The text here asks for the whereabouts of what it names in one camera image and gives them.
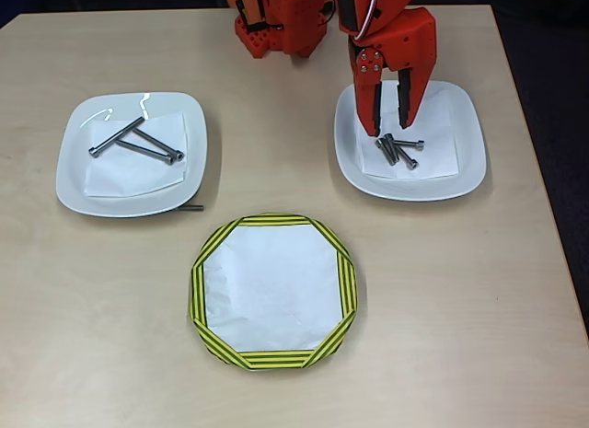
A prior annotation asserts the white wrist servo cable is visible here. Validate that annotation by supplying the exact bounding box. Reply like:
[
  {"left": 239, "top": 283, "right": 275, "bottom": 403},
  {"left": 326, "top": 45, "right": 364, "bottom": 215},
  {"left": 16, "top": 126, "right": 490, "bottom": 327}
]
[{"left": 354, "top": 0, "right": 379, "bottom": 41}]

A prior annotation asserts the white square ceramic plate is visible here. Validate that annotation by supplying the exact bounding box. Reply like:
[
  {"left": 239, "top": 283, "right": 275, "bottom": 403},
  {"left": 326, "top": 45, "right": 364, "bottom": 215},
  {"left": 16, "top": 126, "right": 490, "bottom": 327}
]
[
  {"left": 333, "top": 79, "right": 488, "bottom": 202},
  {"left": 54, "top": 91, "right": 209, "bottom": 219}
]

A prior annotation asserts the yellow black striped plate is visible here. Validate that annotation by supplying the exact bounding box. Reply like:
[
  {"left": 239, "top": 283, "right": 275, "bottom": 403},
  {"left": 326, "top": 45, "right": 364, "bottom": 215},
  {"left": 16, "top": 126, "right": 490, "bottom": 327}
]
[{"left": 187, "top": 211, "right": 359, "bottom": 372}]

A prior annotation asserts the white crinkled paper sheet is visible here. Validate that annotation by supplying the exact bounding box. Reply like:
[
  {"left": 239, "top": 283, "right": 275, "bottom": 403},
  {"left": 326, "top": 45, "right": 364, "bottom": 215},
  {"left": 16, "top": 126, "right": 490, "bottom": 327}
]
[{"left": 202, "top": 223, "right": 341, "bottom": 354}]

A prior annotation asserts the white paper napkin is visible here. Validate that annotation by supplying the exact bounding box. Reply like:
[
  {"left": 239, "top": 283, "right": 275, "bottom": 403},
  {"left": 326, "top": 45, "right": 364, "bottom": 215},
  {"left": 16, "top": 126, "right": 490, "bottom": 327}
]
[
  {"left": 84, "top": 110, "right": 189, "bottom": 201},
  {"left": 356, "top": 87, "right": 461, "bottom": 179}
]

